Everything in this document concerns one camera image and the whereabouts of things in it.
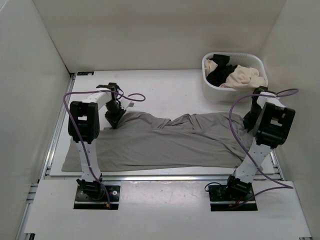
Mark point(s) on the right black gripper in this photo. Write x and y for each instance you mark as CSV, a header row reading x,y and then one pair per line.
x,y
249,122

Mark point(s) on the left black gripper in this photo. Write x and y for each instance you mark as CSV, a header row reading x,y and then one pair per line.
x,y
113,120

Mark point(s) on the grey trousers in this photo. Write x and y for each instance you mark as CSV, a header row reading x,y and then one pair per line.
x,y
142,141

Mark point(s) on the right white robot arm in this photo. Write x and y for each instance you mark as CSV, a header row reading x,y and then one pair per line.
x,y
270,122

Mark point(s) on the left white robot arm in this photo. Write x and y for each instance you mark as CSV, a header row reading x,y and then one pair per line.
x,y
84,128

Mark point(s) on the white laundry basket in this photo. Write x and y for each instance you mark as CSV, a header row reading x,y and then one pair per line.
x,y
220,94

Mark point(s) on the black garment in basket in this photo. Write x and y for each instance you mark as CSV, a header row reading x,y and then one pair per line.
x,y
219,75

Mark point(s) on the small cream garment in basket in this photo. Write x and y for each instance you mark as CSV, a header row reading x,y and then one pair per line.
x,y
209,66

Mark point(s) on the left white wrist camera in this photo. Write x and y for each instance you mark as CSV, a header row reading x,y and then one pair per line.
x,y
125,104

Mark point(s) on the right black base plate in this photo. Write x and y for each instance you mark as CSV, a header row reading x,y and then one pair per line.
x,y
223,199

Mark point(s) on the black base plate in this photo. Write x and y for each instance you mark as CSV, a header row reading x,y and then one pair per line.
x,y
223,199
83,201

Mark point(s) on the aluminium frame rail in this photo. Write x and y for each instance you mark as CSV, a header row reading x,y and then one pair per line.
x,y
165,177

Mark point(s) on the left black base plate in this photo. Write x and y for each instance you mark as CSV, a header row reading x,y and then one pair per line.
x,y
83,201

